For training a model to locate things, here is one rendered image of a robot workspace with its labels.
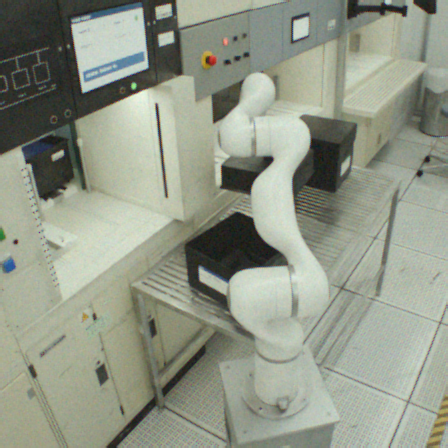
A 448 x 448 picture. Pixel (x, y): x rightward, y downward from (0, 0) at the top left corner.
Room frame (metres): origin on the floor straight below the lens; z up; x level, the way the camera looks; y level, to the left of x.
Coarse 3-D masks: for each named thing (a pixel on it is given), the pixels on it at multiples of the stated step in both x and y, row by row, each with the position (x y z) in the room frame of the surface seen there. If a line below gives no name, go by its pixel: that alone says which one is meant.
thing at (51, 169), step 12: (24, 144) 1.78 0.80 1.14; (60, 144) 1.82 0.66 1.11; (36, 156) 1.71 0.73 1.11; (48, 156) 1.76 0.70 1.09; (60, 156) 1.81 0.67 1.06; (36, 168) 1.70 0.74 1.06; (48, 168) 1.75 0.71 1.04; (60, 168) 1.80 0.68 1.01; (72, 168) 1.84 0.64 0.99; (36, 180) 1.69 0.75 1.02; (48, 180) 1.74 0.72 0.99; (60, 180) 1.78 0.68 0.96
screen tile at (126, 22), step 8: (128, 16) 1.49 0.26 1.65; (112, 24) 1.43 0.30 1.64; (120, 24) 1.46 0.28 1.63; (128, 24) 1.49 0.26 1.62; (136, 24) 1.52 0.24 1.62; (136, 32) 1.51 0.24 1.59; (120, 40) 1.45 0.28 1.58; (128, 40) 1.48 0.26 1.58; (136, 40) 1.51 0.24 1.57; (120, 48) 1.45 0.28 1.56; (128, 48) 1.48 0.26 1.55; (136, 48) 1.51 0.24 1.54
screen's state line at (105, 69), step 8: (128, 56) 1.48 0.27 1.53; (136, 56) 1.50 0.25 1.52; (104, 64) 1.39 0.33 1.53; (112, 64) 1.42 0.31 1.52; (120, 64) 1.44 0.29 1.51; (128, 64) 1.47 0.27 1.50; (88, 72) 1.34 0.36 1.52; (96, 72) 1.36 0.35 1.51; (104, 72) 1.39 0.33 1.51; (112, 72) 1.41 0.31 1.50; (88, 80) 1.34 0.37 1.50
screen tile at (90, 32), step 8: (96, 24) 1.39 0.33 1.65; (80, 32) 1.34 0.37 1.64; (88, 32) 1.36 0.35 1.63; (96, 32) 1.38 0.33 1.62; (104, 32) 1.41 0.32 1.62; (80, 40) 1.33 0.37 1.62; (88, 40) 1.35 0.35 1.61; (104, 40) 1.40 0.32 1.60; (96, 48) 1.38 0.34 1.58; (104, 48) 1.40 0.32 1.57; (80, 56) 1.32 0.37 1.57; (88, 56) 1.35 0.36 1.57; (96, 56) 1.37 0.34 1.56; (104, 56) 1.40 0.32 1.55; (112, 56) 1.42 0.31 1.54; (88, 64) 1.34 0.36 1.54
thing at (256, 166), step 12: (312, 156) 1.75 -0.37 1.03; (228, 168) 1.64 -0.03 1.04; (240, 168) 1.62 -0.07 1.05; (252, 168) 1.62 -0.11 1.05; (264, 168) 1.61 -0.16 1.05; (300, 168) 1.62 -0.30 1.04; (312, 168) 1.75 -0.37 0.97; (228, 180) 1.64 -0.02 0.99; (240, 180) 1.61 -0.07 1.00; (252, 180) 1.59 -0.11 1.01; (300, 180) 1.62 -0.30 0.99; (240, 192) 1.61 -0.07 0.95
